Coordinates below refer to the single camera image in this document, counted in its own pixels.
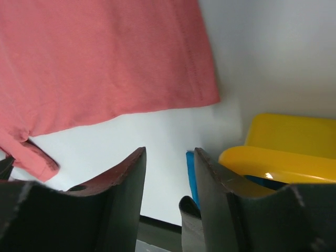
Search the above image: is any blue t shirt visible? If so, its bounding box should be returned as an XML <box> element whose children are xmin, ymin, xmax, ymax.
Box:
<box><xmin>186</xmin><ymin>151</ymin><xmax>200</xmax><ymax>208</ymax></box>

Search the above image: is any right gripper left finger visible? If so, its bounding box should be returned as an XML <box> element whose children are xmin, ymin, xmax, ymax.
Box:
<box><xmin>1</xmin><ymin>147</ymin><xmax>146</xmax><ymax>251</ymax></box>

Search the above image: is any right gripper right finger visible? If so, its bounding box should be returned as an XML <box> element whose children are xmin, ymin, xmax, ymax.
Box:
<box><xmin>194</xmin><ymin>148</ymin><xmax>335</xmax><ymax>251</ymax></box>

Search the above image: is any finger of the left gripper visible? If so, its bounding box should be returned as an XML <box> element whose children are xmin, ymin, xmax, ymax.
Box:
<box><xmin>0</xmin><ymin>156</ymin><xmax>14</xmax><ymax>181</ymax></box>

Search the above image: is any yellow plastic bin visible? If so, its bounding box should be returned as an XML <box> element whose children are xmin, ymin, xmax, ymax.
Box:
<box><xmin>218</xmin><ymin>113</ymin><xmax>335</xmax><ymax>198</ymax></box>

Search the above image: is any salmon pink t shirt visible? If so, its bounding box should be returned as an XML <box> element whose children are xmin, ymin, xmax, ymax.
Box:
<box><xmin>1</xmin><ymin>1</ymin><xmax>219</xmax><ymax>182</ymax></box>

